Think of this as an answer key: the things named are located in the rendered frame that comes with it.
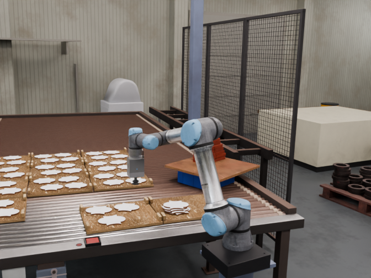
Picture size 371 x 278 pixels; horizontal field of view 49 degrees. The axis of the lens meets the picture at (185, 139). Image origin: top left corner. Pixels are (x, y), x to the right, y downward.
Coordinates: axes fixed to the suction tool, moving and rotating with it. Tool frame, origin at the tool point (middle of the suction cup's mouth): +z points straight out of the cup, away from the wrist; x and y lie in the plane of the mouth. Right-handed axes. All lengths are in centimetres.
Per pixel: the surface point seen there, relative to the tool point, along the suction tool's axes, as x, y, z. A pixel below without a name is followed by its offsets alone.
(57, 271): 29, 45, 30
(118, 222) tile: 9.2, 11.9, 17.6
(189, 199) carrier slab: -12.6, -38.0, 18.4
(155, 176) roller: -71, -33, 20
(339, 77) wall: -653, -708, -16
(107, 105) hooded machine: -512, -74, 23
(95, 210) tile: -10.1, 21.1, 17.6
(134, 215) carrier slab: 1.0, 1.0, 18.4
